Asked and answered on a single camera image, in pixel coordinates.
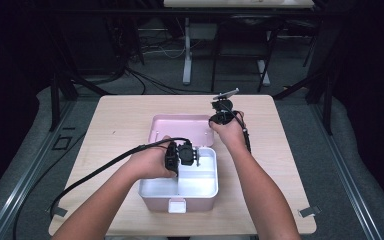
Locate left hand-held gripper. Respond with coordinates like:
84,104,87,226
164,139,200,176

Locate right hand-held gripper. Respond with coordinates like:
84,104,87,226
209,88,240,125

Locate pink plastic storage box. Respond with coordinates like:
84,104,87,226
138,113,220,214

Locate white divided tray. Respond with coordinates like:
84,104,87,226
138,147,220,200

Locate person's right hand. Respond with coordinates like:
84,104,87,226
209,111,248,153

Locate person's left hand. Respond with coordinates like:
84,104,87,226
128,134,178,181

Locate white desk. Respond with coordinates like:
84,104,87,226
163,0,315,87

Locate black chair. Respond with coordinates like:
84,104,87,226
210,14,285,94

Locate black metal stand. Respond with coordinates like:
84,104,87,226
48,66,114,132
273,64,335,136

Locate grey tape piece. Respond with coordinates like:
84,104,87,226
48,206,69,218
298,205,322,218

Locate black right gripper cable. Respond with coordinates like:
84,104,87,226
218,101,252,154

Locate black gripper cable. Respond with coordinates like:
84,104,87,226
48,136,190,219
218,101,252,154

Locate black floor cables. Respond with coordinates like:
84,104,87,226
124,66,214,96

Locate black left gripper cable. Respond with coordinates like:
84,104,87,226
48,136,190,219

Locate aluminium rail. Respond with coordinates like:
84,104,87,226
314,101,384,240
0,99,78,240

